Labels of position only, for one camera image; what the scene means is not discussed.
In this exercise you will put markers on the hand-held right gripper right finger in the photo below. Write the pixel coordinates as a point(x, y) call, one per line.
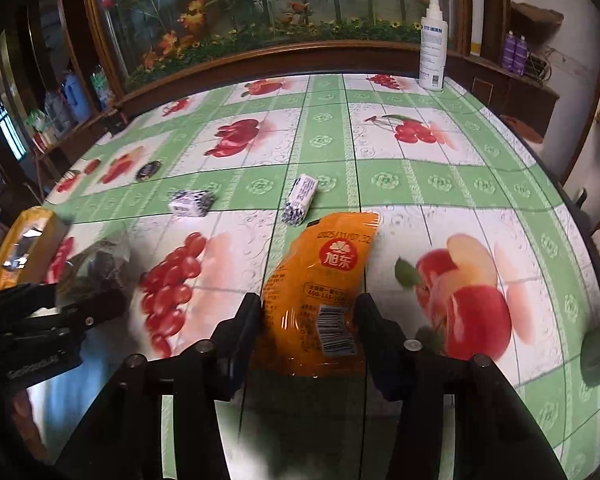
point(375, 342)

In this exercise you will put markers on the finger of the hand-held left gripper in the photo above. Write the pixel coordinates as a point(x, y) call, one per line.
point(20, 300)
point(97, 310)

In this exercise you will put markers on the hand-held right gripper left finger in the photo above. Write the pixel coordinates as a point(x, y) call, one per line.
point(245, 332)

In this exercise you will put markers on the dark clear snack packet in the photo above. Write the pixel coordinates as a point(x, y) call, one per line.
point(102, 265)

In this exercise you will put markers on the orange snack pouch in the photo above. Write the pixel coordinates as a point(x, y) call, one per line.
point(325, 270)

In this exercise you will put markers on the black white patterned packet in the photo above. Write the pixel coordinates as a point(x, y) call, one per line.
point(192, 203)
point(300, 200)

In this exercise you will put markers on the black oval lid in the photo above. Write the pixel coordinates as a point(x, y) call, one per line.
point(148, 170)

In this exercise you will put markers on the barred window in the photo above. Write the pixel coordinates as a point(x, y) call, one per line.
point(7, 130)

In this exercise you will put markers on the green bag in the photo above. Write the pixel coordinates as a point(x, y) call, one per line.
point(36, 122)

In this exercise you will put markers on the small dark jar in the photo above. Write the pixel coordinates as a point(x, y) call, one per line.
point(115, 124)

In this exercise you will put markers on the grey kettle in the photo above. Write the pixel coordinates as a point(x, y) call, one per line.
point(57, 110)

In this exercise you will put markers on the blue thermos jug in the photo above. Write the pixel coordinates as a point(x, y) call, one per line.
point(77, 97)

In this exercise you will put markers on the white spray bottle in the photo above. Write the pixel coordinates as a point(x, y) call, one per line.
point(432, 50)

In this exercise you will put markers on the purple bottle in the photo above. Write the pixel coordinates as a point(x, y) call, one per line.
point(521, 55)
point(508, 52)

